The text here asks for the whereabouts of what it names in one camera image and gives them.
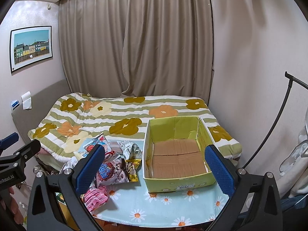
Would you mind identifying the shrimp flakes snack bag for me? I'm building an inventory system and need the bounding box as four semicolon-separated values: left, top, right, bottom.
73;134;121;163

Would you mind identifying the yellow chocolate snack bag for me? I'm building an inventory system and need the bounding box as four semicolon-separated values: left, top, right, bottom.
125;159;141;182

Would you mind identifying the pink snack packet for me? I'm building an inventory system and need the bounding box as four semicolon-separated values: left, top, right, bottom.
82;186;108;212

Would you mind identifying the brown cartoon snack packet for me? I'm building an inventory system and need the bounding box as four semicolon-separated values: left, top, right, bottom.
95;158;130;188

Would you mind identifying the silver grey snack bag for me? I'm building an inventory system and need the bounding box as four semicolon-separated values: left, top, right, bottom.
118;141;142;160

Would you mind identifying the person left hand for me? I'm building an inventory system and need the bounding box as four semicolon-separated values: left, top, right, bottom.
1;187;23;225

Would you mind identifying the grey padded headboard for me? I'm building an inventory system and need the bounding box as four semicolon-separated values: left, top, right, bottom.
11;79;70;144

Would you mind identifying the blue daisy tablecloth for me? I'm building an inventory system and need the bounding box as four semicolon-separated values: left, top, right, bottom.
69;139;230;228

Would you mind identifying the floral striped quilt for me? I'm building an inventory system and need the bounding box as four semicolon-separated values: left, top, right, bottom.
27;92;242;163

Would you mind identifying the green cardboard box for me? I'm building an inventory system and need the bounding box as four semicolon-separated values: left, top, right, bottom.
142;116;216;193

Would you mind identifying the framed houses picture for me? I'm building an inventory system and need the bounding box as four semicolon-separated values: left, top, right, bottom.
9;26;53;73

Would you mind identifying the black stand pole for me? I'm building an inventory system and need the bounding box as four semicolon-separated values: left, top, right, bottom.
242;71;308;170

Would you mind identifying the beige curtain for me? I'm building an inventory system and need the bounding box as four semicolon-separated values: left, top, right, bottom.
59;0;213;101

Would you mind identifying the blue wall socket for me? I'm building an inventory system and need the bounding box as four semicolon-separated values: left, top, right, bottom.
10;100;20;110

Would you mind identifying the white wall switch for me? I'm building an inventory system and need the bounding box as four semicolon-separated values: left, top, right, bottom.
21;91;32;110

